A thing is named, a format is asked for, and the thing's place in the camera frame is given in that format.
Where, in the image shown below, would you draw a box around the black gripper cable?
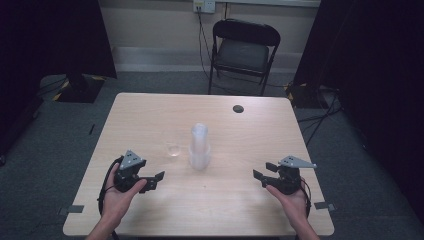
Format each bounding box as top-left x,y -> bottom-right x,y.
299,177 -> 313,218
96,155 -> 124,240

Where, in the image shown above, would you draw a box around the black folding chair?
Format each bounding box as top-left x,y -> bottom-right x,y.
207,18 -> 282,97

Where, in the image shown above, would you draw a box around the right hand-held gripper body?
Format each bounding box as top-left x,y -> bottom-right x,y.
266,154 -> 318,196

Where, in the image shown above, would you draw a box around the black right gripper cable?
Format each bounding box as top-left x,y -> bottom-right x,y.
299,177 -> 313,218

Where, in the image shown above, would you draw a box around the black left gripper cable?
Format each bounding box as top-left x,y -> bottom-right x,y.
96,155 -> 124,240

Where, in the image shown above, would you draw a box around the stack of clear plastic cups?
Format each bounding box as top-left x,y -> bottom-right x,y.
188,122 -> 212,172

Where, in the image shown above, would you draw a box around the black stand base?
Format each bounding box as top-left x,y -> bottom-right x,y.
285,80 -> 330,110
52,73 -> 107,104

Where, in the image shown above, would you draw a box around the dark curtain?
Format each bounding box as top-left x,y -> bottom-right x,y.
292,0 -> 424,218
0,0 -> 118,159

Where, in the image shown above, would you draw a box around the black floor cables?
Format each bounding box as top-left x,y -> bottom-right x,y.
297,85 -> 345,148
35,77 -> 68,98

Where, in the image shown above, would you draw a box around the grey tape strip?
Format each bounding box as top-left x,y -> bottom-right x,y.
57,204 -> 85,216
314,201 -> 337,212

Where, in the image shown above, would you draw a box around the person's left hand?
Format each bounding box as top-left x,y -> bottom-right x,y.
99,162 -> 148,229

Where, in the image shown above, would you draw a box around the person's right hand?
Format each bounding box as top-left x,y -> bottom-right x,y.
265,184 -> 310,232

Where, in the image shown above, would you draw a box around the white wall socket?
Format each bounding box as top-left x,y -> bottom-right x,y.
192,0 -> 217,15

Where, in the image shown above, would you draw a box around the white wall cable trunking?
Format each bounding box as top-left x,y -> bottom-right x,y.
214,0 -> 322,9

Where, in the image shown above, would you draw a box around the single clear plastic cup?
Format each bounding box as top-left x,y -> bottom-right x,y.
165,141 -> 183,159

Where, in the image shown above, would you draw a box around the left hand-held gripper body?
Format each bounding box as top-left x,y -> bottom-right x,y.
113,149 -> 148,194

